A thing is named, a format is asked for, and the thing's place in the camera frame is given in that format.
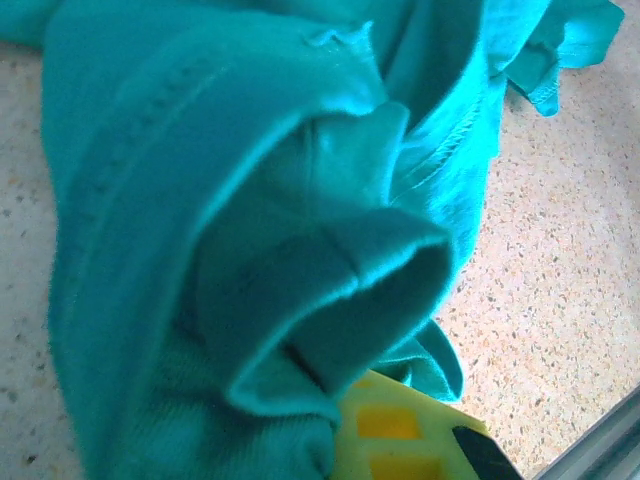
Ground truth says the aluminium mounting rail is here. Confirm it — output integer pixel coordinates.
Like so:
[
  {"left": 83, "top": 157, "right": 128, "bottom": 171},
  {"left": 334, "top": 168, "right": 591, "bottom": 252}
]
[{"left": 532, "top": 387, "right": 640, "bottom": 480}]

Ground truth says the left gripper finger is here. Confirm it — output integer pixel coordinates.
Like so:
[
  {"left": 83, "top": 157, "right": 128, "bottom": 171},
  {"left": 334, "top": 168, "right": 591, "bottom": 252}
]
[{"left": 329, "top": 369, "right": 524, "bottom": 480}]

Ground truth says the teal t-shirt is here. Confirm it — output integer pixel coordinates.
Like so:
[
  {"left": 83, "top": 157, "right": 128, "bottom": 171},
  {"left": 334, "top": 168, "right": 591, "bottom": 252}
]
[{"left": 0, "top": 0, "right": 626, "bottom": 480}]

